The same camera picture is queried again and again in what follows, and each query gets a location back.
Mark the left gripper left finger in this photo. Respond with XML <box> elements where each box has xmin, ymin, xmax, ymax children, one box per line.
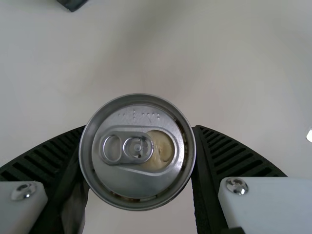
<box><xmin>0</xmin><ymin>125</ymin><xmax>85</xmax><ymax>234</ymax></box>

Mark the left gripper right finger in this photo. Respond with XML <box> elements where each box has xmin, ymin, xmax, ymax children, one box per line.
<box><xmin>191</xmin><ymin>125</ymin><xmax>312</xmax><ymax>234</ymax></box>

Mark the purple can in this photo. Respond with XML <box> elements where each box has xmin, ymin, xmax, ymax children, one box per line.
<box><xmin>61</xmin><ymin>93</ymin><xmax>197</xmax><ymax>234</ymax></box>

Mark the dark grey bag with straps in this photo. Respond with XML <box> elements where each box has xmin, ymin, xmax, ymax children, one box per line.
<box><xmin>54</xmin><ymin>0</ymin><xmax>90</xmax><ymax>13</ymax></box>

